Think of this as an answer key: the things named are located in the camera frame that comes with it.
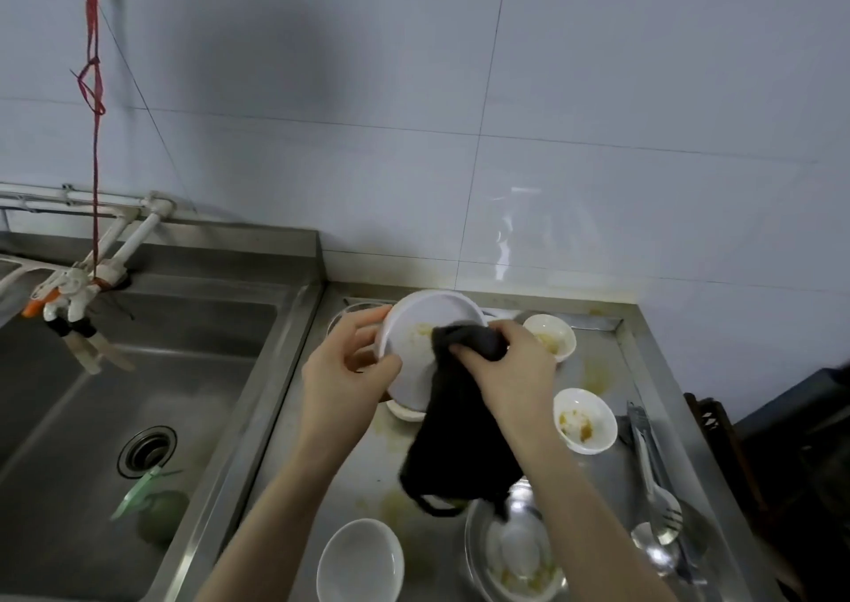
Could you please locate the person's left hand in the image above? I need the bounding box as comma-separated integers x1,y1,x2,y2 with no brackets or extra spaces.
300,304,403,463

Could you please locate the person's right hand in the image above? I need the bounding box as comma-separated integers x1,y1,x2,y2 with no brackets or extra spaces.
450,319,567,458

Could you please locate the white round plate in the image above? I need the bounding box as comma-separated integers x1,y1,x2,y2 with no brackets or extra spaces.
376,289,490,414

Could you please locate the black dish cloth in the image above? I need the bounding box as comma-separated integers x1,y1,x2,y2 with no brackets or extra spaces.
398,321,525,520

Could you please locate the person's right forearm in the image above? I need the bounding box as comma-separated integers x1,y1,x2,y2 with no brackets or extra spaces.
506,439,680,602

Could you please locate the person's left forearm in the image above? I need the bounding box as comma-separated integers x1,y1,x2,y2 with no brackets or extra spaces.
194,445,363,602

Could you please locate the small white bowl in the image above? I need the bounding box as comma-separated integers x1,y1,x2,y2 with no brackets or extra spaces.
316,518,406,602
552,388,619,456
385,398,427,423
522,314,577,364

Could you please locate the steel plate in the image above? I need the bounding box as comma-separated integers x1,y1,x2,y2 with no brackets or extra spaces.
325,299,394,338

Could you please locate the steel bowl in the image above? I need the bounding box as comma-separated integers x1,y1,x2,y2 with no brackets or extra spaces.
464,479,569,602

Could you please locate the white bowl with food residue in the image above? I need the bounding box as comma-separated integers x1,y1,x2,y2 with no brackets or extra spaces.
485,518,567,602

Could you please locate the steel fork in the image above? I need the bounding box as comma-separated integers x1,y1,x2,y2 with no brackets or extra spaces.
627,402,685,547

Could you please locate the sink drain strainer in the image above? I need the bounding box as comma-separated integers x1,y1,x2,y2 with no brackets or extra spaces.
117,425,179,480

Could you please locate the steel spoon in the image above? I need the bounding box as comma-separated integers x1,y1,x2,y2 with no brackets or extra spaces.
630,522,680,577

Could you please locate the green dish brush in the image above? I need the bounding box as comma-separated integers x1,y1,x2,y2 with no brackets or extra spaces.
109,465,191,547

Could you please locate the white plastic faucet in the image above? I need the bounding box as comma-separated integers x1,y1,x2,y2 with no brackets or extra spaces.
66,270,135,374

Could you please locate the stainless steel sink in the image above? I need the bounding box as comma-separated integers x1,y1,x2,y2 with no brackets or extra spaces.
0,222,326,602

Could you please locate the white water pipe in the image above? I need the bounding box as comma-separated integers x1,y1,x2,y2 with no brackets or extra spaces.
0,182,178,284

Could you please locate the white faucet with orange handle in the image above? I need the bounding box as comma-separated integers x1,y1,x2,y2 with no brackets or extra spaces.
22,268,104,377

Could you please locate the red string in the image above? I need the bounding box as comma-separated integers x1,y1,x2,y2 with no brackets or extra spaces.
69,0,111,284

